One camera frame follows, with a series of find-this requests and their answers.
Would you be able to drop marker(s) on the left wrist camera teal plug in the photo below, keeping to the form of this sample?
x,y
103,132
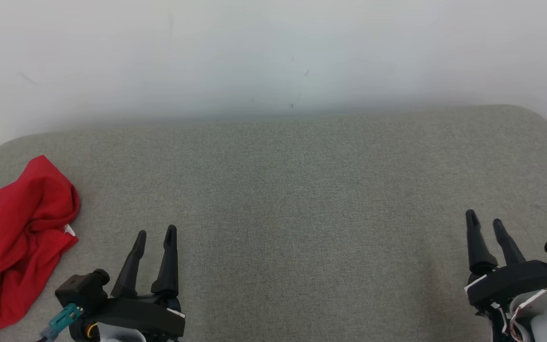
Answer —
x,y
62,320

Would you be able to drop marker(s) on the grey fabric sofa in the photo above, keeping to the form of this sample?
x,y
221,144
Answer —
x,y
302,213

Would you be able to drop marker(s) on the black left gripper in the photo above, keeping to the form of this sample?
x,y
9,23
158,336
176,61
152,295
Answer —
x,y
140,316

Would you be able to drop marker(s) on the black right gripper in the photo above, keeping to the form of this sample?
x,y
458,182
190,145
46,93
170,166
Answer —
x,y
515,280

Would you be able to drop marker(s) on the red basketball jersey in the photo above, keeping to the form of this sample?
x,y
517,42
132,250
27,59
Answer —
x,y
31,199

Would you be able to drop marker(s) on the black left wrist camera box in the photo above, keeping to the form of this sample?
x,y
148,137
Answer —
x,y
81,289

